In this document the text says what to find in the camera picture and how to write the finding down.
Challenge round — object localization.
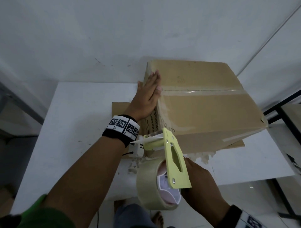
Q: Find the person's right hand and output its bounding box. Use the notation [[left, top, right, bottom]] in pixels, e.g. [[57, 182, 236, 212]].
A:
[[180, 158, 231, 222]]

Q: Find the person's left hand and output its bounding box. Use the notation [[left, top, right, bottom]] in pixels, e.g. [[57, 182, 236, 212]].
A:
[[123, 70, 163, 122]]

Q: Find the yellow white tape dispenser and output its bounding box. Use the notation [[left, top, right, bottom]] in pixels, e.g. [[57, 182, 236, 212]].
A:
[[130, 127, 192, 205]]

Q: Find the clear tape roll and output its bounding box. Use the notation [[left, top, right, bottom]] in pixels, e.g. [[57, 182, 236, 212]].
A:
[[136, 159, 182, 211]]

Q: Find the brown cardboard box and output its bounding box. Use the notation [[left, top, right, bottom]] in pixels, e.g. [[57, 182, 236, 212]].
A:
[[112, 59, 268, 158]]

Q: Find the person's left forearm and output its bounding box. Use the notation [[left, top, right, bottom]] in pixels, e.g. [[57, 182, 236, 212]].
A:
[[45, 136, 126, 228]]

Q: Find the person's foot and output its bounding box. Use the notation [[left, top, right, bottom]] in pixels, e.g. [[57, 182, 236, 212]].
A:
[[151, 211, 164, 228]]

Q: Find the person's jeans leg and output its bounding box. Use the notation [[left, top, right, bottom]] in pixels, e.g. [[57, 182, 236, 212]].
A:
[[114, 203, 153, 228]]

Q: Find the beige shelf board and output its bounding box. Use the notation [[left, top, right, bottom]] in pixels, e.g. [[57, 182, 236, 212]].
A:
[[281, 103, 301, 132], [268, 122, 301, 174]]

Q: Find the black metal shelf rack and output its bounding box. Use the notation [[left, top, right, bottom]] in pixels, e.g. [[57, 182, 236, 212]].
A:
[[263, 89, 301, 220]]

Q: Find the grey metal shelf rack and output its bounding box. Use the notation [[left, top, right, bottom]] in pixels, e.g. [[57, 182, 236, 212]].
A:
[[0, 81, 45, 146]]

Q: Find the green shirt sleeve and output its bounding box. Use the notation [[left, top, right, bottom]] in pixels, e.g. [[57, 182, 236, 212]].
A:
[[18, 194, 76, 228]]

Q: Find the small brown carton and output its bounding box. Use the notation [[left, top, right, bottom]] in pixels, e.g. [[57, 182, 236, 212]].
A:
[[0, 188, 14, 212]]

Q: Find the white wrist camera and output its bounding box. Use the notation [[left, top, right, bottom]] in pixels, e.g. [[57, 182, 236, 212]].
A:
[[128, 135, 145, 158]]

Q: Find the black cable tangle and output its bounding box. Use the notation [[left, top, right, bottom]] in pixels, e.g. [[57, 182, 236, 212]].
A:
[[286, 154, 301, 174]]

